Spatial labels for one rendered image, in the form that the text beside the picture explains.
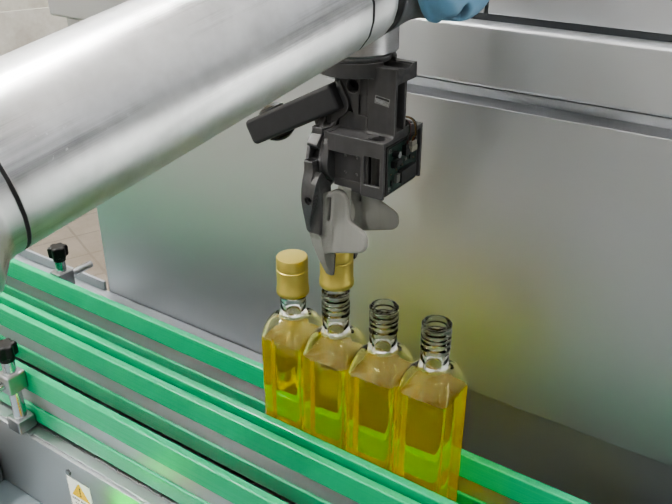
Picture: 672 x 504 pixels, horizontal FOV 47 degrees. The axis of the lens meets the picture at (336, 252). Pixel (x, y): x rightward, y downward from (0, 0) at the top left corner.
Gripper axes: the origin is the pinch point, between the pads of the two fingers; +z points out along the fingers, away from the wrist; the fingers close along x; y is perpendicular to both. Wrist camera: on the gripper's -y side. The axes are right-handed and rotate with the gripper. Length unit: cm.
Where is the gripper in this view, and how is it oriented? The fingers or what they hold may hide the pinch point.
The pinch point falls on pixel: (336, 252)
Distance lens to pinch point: 77.3
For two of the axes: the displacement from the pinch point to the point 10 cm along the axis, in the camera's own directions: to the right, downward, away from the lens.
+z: 0.0, 8.9, 4.7
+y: 8.3, 2.6, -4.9
